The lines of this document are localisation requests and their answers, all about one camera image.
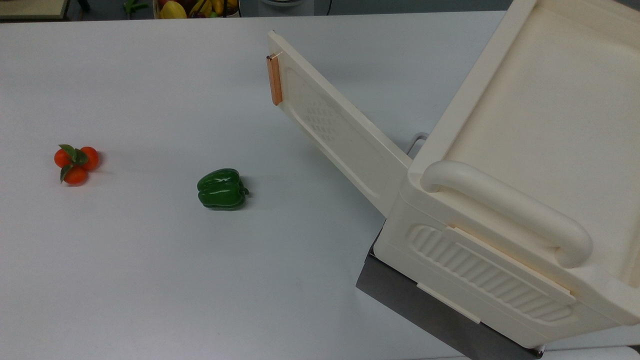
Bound cream cabinet door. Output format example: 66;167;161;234
267;30;414;219

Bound cream plastic storage cabinet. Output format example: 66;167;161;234
372;0;640;350

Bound green bell pepper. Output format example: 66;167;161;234
196;168;250;211

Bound basket of assorted fruit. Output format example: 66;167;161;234
152;0;241;20

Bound red tomato cluster with leaves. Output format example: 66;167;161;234
54;144;100;186

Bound wooden board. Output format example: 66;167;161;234
0;0;71;21

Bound copper door handle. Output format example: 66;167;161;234
266;51;284;107

